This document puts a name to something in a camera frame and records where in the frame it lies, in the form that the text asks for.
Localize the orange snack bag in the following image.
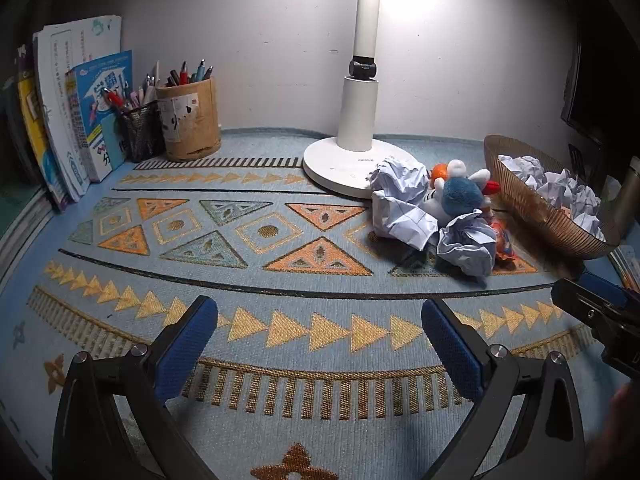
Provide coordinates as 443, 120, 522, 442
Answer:
490, 219, 516, 264

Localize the paper pile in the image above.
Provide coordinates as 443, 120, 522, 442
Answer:
536, 169, 578, 209

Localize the white blue plush toy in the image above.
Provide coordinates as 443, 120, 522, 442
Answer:
420, 159, 501, 226

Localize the small paper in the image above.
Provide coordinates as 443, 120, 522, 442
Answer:
573, 212, 606, 242

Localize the white paper ball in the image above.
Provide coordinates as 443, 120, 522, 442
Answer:
498, 154, 547, 191

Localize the person right hand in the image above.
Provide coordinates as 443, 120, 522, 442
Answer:
585, 382, 639, 479

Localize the stack of booklets right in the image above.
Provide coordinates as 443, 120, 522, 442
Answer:
608, 244, 640, 292

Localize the gold ribbed bowl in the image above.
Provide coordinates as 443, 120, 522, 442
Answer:
484, 134, 620, 259

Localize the patterned blue table mat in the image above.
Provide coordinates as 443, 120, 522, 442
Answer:
1, 128, 624, 479

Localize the black mesh pen holder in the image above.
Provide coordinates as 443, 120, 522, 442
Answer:
118, 101, 166, 162

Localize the white desk lamp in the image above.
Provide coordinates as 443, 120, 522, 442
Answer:
303, 0, 416, 200

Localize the cork pen holder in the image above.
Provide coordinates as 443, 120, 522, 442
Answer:
156, 78, 221, 162

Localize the yellow cover book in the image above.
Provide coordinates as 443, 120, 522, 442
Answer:
17, 72, 70, 211

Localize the blue cover book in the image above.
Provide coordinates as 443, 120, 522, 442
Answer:
65, 50, 132, 183

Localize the white cover book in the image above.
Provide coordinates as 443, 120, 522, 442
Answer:
32, 15, 122, 203

